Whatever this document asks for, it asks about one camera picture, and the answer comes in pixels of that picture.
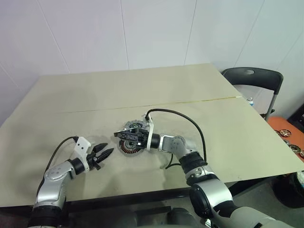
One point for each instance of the beige paper sheet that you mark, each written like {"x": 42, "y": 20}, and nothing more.
{"x": 130, "y": 88}

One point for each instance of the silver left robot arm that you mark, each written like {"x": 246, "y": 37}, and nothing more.
{"x": 57, "y": 173}

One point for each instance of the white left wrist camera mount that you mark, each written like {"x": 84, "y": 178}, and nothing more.
{"x": 82, "y": 145}

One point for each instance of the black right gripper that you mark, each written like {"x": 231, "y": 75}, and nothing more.
{"x": 143, "y": 139}

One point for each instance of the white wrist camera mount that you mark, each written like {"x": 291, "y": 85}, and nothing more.
{"x": 150, "y": 129}
{"x": 82, "y": 145}

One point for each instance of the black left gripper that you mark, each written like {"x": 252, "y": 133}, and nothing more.
{"x": 93, "y": 159}

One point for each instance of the black table frame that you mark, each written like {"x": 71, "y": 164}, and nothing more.
{"x": 130, "y": 197}

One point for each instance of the small bottle blue cap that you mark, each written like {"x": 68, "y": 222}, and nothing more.
{"x": 250, "y": 102}

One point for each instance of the black waste bin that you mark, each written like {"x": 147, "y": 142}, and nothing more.
{"x": 289, "y": 192}

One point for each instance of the dark folding chair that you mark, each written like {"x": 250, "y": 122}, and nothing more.
{"x": 249, "y": 76}

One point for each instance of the copper wound motor stator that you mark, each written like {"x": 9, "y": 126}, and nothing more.
{"x": 123, "y": 149}

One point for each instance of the silver motor end cap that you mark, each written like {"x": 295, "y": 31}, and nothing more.
{"x": 129, "y": 124}

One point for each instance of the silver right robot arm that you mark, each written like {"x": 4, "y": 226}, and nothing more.
{"x": 175, "y": 143}

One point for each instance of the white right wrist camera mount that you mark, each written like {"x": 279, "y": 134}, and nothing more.
{"x": 150, "y": 129}

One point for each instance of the dark gray rounded block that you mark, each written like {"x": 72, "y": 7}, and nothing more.
{"x": 183, "y": 218}

